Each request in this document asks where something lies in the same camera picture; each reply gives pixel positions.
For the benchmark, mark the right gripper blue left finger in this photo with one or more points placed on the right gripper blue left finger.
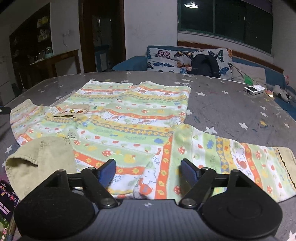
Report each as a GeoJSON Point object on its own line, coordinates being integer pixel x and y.
{"type": "Point", "coordinates": [106, 172]}

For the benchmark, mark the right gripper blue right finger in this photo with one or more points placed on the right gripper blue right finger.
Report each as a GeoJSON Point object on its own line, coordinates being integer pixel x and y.
{"type": "Point", "coordinates": [190, 172]}

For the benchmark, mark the colourful patterned children's shirt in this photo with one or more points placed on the colourful patterned children's shirt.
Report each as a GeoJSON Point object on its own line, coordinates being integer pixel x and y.
{"type": "Point", "coordinates": [142, 128]}

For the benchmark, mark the colourful printed package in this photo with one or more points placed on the colourful printed package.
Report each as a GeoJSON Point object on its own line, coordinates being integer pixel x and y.
{"type": "Point", "coordinates": [8, 202]}

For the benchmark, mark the white rectangular device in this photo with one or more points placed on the white rectangular device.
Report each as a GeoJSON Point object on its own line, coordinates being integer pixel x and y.
{"type": "Point", "coordinates": [254, 89]}

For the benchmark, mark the dark navy backpack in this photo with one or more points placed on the dark navy backpack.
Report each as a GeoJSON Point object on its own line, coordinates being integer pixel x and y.
{"type": "Point", "coordinates": [205, 65]}

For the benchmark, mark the butterfly print pillow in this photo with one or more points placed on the butterfly print pillow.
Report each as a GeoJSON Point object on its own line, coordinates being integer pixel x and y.
{"type": "Point", "coordinates": [179, 60]}

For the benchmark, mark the beige cushion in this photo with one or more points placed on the beige cushion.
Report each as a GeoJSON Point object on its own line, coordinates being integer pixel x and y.
{"type": "Point", "coordinates": [247, 74]}

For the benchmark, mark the black white plush toy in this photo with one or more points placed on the black white plush toy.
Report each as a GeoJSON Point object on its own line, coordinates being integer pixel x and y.
{"type": "Point", "coordinates": [280, 93]}

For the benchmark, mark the blue sofa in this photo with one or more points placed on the blue sofa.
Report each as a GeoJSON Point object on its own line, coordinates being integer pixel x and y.
{"type": "Point", "coordinates": [139, 63]}

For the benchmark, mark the dark wooden side table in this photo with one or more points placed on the dark wooden side table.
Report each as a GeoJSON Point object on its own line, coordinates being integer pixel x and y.
{"type": "Point", "coordinates": [58, 65]}

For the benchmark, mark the dark wooden shelf cabinet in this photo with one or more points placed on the dark wooden shelf cabinet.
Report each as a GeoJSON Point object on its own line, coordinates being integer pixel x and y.
{"type": "Point", "coordinates": [28, 44]}

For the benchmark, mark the dark green framed window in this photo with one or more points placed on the dark green framed window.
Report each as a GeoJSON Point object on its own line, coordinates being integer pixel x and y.
{"type": "Point", "coordinates": [247, 22]}

